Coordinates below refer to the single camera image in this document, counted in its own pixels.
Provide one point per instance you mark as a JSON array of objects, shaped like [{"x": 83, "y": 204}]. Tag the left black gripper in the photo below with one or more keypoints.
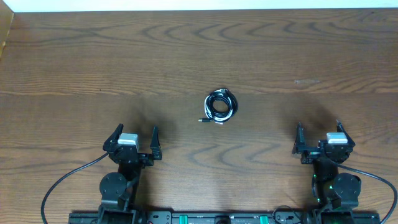
[{"x": 155, "y": 154}]

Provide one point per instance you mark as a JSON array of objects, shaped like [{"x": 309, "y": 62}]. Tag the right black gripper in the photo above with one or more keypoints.
[{"x": 310, "y": 154}]

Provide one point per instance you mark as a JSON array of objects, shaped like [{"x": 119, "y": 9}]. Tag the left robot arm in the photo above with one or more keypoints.
[{"x": 119, "y": 189}]

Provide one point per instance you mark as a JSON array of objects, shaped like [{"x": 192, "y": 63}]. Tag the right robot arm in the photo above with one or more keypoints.
[{"x": 337, "y": 193}]

